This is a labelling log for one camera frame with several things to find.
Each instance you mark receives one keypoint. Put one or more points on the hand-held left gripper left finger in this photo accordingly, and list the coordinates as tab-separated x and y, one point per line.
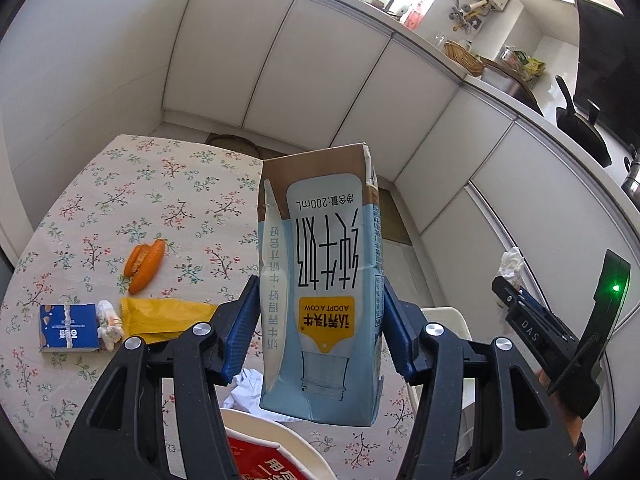
240	325

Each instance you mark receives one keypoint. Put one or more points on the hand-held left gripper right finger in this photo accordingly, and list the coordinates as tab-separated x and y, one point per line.
400	330

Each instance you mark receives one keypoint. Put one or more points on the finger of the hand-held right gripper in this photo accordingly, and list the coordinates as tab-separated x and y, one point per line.
530	330
547	316

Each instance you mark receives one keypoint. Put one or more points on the white plastic bin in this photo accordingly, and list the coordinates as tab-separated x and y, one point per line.
450	317

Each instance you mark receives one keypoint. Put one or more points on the white tissue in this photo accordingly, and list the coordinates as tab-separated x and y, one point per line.
511	265
110	330

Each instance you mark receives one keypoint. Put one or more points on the light blue milk carton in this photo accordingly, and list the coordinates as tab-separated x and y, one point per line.
325	260

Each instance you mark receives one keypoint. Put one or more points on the red instant noodle cup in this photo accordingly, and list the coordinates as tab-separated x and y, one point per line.
270	460

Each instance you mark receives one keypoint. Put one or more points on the person's right hand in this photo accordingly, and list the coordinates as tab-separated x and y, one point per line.
575	432

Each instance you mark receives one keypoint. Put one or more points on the crumpled grey paper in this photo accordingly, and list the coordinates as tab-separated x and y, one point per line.
245	390

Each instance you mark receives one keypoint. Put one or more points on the yellow packet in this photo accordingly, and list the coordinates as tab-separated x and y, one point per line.
160	317

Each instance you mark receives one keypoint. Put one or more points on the brown floor mat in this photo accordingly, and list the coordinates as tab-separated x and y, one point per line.
397	210

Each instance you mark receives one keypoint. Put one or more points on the steel steamer pot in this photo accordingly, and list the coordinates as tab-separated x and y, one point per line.
632	170

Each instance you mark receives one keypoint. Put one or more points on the black wok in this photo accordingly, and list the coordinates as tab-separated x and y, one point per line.
582	130

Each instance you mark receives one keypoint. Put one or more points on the blue biscuit box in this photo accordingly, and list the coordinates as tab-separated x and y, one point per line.
67	327

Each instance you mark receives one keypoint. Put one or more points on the round woven mat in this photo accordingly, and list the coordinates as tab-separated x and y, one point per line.
230	142

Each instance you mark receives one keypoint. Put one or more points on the floral tablecloth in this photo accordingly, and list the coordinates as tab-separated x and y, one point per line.
100	200

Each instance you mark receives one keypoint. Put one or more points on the metal cooking pot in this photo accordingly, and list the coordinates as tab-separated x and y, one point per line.
510	85

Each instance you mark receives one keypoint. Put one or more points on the black range hood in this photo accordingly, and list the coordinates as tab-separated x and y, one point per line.
607	60

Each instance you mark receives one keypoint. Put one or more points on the snack packets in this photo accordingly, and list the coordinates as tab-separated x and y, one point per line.
525	60

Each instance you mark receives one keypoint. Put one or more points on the white kitchen cabinets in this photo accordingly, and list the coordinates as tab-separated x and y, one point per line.
325	70

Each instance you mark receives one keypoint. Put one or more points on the woven basket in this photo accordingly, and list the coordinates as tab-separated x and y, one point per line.
462	57

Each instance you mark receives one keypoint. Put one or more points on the red bottle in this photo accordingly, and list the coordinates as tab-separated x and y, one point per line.
414	16

